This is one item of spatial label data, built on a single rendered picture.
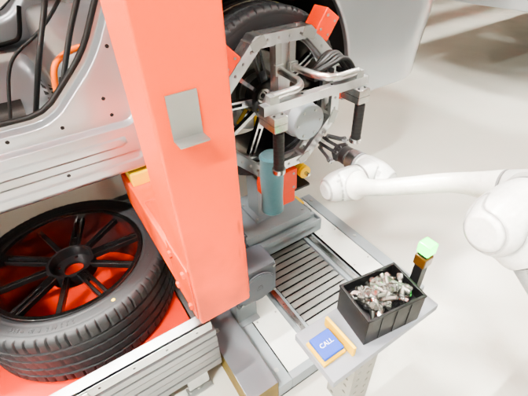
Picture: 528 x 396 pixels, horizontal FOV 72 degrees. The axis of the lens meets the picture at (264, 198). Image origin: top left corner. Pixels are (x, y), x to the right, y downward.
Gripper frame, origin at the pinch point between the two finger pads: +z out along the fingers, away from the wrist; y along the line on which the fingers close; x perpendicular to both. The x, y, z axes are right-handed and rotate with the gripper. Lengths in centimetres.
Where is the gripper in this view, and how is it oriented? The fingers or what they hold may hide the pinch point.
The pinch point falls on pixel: (317, 137)
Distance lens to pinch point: 163.2
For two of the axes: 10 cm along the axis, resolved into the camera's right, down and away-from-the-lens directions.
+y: 5.7, -8.1, -1.5
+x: -6.2, -3.0, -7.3
